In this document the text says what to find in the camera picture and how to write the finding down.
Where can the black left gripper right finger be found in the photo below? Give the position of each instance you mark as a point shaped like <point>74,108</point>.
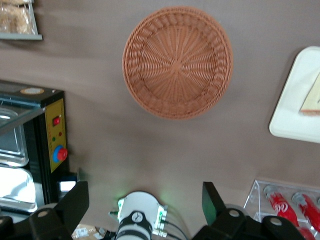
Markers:
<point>212,207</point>

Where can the clear acrylic bottle rack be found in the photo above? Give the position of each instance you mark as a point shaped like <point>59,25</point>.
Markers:
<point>255,200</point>

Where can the red cola bottle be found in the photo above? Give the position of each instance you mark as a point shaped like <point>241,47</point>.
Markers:
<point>308,211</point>
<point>281,207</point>
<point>308,234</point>

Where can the black food warmer cabinet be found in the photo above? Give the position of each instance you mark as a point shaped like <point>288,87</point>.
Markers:
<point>40,105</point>

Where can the red emergency stop button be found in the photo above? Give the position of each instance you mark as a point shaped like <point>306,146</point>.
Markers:
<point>61,153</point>

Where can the grey metal snack tray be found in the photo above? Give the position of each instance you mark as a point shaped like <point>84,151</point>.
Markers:
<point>36,25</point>

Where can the small grey black box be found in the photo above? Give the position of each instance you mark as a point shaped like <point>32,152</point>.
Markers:
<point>67,186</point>

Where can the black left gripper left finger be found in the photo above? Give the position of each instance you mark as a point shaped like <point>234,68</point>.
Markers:
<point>75,205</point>

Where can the clear bag of brown snacks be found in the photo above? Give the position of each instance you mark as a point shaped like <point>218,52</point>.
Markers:
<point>15,20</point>
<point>12,2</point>

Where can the stainless steel pan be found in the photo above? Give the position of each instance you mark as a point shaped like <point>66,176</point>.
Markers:
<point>17,190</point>
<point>12,140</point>

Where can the cream rectangular tray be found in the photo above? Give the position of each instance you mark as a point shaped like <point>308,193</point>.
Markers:
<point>287,112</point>

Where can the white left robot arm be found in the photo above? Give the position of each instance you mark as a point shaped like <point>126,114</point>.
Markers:
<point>137,202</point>

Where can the triangular sandwich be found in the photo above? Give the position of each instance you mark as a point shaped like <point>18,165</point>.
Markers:
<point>312,105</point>

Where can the round brown wicker basket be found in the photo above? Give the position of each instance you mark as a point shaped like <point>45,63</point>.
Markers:
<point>177,65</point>

